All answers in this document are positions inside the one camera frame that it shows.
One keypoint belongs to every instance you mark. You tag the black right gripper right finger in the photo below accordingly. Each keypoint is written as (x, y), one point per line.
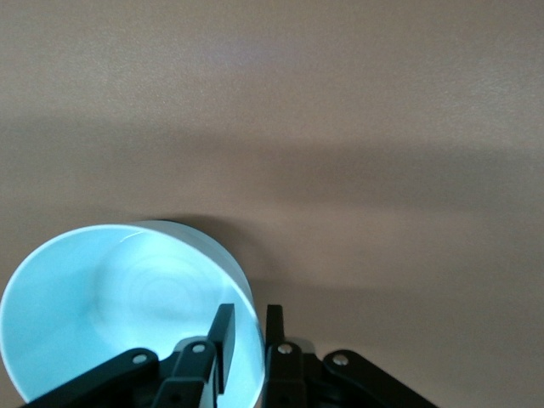
(289, 378)

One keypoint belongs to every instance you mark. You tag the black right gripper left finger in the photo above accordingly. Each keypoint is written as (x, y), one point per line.
(191, 374)

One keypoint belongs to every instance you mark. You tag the light blue plastic bowl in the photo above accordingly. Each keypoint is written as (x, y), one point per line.
(85, 306)

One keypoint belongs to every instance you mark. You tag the brown table cover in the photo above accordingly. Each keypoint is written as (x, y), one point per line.
(340, 127)

